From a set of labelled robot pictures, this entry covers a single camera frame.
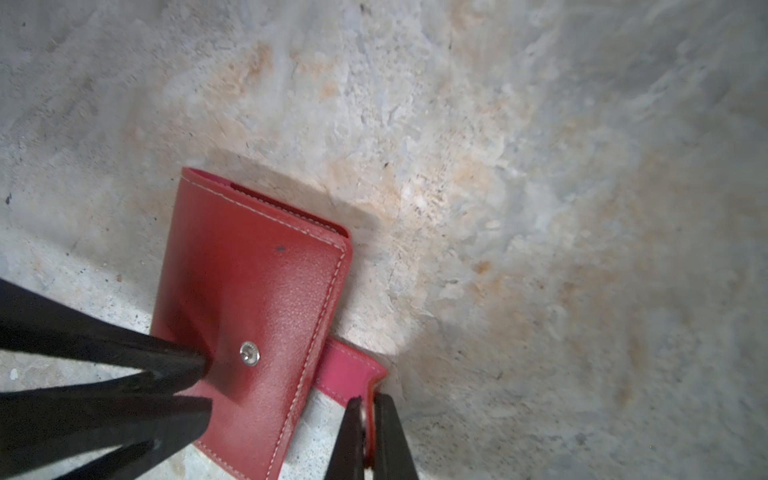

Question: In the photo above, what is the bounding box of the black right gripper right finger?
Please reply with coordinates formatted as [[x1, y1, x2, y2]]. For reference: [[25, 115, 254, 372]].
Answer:
[[373, 393, 419, 480]]

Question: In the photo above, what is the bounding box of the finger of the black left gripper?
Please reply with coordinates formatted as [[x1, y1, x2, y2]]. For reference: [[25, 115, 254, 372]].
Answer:
[[1, 280, 206, 394], [1, 385, 213, 479]]

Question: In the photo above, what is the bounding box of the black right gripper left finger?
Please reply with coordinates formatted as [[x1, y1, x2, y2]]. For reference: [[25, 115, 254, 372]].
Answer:
[[324, 397, 366, 480]]

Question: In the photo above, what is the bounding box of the red leather card holder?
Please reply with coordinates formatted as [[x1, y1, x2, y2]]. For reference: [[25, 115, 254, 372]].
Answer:
[[151, 167, 387, 479]]

